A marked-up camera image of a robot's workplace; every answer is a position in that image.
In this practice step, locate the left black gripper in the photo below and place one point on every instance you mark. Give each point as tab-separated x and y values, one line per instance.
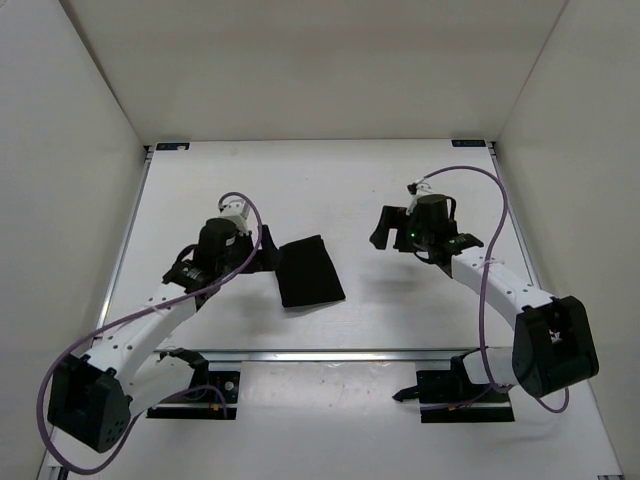
267	255

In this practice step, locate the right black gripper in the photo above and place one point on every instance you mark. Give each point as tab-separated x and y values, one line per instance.
394	218

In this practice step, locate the black skirt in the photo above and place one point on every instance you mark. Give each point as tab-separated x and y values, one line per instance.
306	274

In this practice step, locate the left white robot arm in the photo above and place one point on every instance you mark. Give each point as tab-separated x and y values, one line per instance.
95	396

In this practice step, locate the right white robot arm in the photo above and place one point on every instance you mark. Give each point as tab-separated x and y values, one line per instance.
553	347

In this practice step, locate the right blue corner label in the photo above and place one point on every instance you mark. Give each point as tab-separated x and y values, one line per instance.
468	143

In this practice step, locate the blue corner label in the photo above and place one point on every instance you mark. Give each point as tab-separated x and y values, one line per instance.
172	146
468	143

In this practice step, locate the left blue corner label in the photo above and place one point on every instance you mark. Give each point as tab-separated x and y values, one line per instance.
172	146

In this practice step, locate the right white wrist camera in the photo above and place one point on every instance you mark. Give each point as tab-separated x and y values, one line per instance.
417	190

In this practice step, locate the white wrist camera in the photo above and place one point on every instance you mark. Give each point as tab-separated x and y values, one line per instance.
417	190
236	211

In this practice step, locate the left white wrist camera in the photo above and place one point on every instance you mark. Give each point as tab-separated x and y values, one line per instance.
236	211

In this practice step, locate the right aluminium side rail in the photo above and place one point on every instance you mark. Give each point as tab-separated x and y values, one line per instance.
517	220

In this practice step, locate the aluminium side rail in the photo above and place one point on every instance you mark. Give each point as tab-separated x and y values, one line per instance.
125	203
517	220

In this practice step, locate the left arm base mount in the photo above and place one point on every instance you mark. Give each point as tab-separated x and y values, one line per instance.
213	392

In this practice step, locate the left aluminium side rail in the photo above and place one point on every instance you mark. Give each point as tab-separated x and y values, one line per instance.
125	203

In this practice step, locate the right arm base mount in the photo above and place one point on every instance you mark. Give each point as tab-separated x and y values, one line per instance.
449	397

